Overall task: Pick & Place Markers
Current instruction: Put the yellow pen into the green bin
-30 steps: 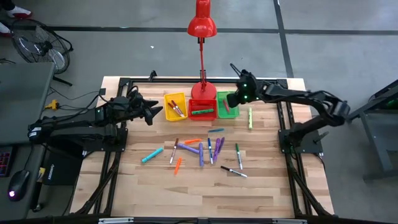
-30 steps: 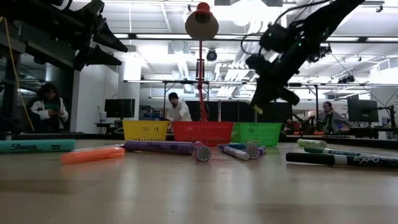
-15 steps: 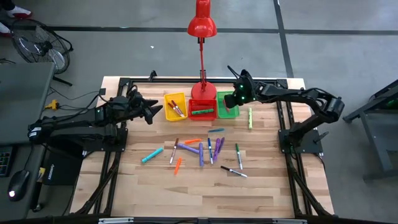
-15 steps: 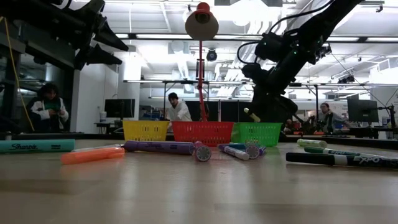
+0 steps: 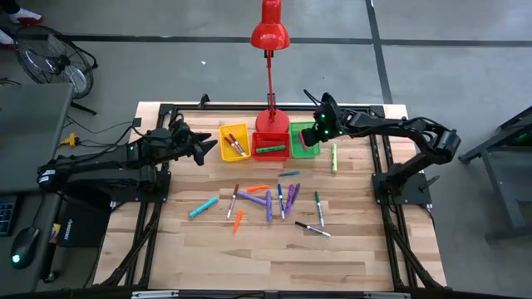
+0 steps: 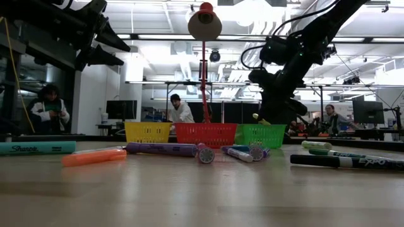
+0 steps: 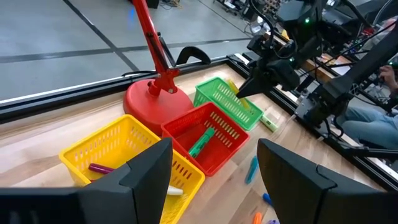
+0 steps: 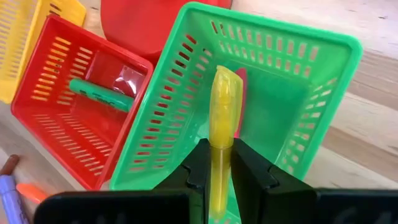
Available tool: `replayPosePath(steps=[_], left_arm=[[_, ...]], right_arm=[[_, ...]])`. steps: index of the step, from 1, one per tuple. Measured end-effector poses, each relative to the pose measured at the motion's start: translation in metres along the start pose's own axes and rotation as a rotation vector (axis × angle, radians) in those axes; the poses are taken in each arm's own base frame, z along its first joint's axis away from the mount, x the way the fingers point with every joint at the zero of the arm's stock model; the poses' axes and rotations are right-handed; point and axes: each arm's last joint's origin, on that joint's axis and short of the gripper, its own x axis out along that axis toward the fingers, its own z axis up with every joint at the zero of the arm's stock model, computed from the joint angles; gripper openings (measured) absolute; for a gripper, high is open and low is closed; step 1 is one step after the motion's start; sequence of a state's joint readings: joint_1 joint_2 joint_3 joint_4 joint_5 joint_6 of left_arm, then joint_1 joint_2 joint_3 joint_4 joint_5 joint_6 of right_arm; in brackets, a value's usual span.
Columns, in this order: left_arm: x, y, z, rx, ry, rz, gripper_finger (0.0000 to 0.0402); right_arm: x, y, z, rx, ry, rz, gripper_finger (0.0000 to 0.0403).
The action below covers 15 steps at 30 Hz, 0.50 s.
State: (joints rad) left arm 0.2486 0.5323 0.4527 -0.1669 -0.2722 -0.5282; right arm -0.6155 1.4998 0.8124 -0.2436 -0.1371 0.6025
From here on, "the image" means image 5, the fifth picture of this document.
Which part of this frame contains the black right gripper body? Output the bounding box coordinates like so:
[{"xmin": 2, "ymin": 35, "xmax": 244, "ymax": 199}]
[{"xmin": 313, "ymin": 94, "xmax": 348, "ymax": 140}]

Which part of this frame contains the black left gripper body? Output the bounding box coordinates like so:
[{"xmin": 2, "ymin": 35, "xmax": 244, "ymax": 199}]
[{"xmin": 168, "ymin": 115, "xmax": 205, "ymax": 167}]

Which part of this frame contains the green Sharpie highlighter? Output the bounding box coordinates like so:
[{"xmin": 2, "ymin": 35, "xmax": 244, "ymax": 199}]
[{"xmin": 255, "ymin": 144, "xmax": 288, "ymax": 154}]

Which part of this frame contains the green Expo marker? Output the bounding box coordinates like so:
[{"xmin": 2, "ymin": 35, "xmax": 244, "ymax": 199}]
[{"xmin": 313, "ymin": 190, "xmax": 325, "ymax": 228}]

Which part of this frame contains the blue Expo marker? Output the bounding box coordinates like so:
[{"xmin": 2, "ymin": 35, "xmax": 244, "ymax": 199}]
[{"xmin": 277, "ymin": 183, "xmax": 286, "ymax": 220}]

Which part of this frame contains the black Expo marker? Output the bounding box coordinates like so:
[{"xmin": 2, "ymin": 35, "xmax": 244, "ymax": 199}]
[{"xmin": 294, "ymin": 220, "xmax": 333, "ymax": 238}]

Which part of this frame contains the green plastic basket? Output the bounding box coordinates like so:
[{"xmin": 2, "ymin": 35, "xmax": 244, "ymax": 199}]
[{"xmin": 289, "ymin": 120, "xmax": 322, "ymax": 159}]

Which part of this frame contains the yellow plastic basket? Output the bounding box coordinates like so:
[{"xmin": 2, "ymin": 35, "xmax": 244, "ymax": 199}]
[{"xmin": 219, "ymin": 122, "xmax": 252, "ymax": 162}]

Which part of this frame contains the red plastic basket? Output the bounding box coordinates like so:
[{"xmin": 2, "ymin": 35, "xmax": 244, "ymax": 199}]
[{"xmin": 250, "ymin": 131, "xmax": 291, "ymax": 162}]

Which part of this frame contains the red desk lamp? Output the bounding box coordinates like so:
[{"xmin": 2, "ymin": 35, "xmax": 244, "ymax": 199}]
[{"xmin": 249, "ymin": 0, "xmax": 291, "ymax": 134}]

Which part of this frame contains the black flat box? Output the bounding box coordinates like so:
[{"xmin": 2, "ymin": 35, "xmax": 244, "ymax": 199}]
[{"xmin": 57, "ymin": 198, "xmax": 112, "ymax": 249}]

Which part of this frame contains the black floor fan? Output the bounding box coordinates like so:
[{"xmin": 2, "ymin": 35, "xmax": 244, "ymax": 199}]
[{"xmin": 13, "ymin": 23, "xmax": 100, "ymax": 116}]

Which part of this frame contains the large grey flat panel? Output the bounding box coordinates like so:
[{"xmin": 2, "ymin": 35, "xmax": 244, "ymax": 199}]
[{"xmin": 0, "ymin": 82, "xmax": 75, "ymax": 194}]

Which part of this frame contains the grey side desk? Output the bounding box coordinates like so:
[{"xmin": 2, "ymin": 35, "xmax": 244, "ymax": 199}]
[{"xmin": 0, "ymin": 187, "xmax": 64, "ymax": 297}]

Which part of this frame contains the grey metal table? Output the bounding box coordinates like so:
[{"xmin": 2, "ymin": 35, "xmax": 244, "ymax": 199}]
[{"xmin": 457, "ymin": 105, "xmax": 532, "ymax": 243}]

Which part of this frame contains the black computer mouse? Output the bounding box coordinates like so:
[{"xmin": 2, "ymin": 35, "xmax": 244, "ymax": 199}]
[{"xmin": 9, "ymin": 226, "xmax": 42, "ymax": 270}]

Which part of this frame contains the backlit computer keyboard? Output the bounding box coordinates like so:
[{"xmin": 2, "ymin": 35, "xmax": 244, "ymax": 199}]
[{"xmin": 0, "ymin": 194, "xmax": 18, "ymax": 238}]

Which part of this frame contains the person's foot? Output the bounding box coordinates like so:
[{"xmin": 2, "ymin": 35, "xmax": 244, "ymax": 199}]
[
  {"xmin": 7, "ymin": 7, "xmax": 44, "ymax": 25},
  {"xmin": 0, "ymin": 28, "xmax": 17, "ymax": 51}
]

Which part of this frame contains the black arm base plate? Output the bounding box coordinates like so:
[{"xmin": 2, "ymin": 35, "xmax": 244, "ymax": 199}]
[
  {"xmin": 110, "ymin": 169, "xmax": 172, "ymax": 204},
  {"xmin": 372, "ymin": 171, "xmax": 433, "ymax": 206}
]

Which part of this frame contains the yellow cable connector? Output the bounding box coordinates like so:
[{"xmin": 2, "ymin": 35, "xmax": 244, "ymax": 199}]
[{"xmin": 59, "ymin": 132, "xmax": 81, "ymax": 148}]

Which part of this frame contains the silver metal bracket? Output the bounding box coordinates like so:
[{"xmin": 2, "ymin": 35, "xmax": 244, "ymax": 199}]
[
  {"xmin": 131, "ymin": 290, "xmax": 180, "ymax": 299},
  {"xmin": 363, "ymin": 292, "xmax": 412, "ymax": 299}
]

